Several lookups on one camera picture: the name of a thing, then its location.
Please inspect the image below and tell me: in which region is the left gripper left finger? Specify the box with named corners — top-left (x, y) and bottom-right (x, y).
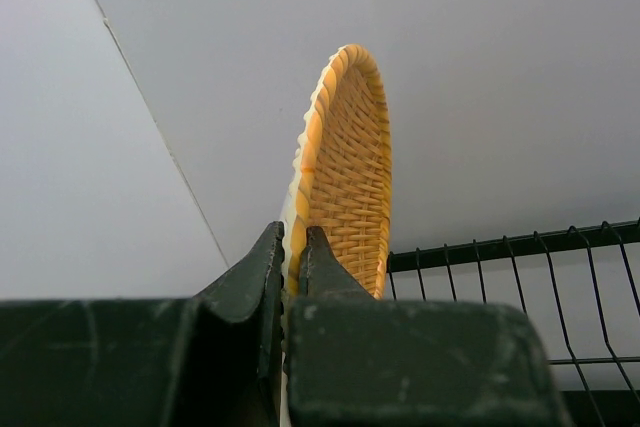
top-left (1, 222), bottom-right (284, 426)

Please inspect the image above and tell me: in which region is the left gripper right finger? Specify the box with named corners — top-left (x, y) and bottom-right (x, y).
top-left (287, 227), bottom-right (572, 426)

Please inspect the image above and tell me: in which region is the round orange woven plate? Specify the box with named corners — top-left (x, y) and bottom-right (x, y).
top-left (279, 44), bottom-right (392, 426)

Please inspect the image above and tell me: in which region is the black wire dish rack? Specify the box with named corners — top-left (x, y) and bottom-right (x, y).
top-left (386, 220), bottom-right (639, 426)

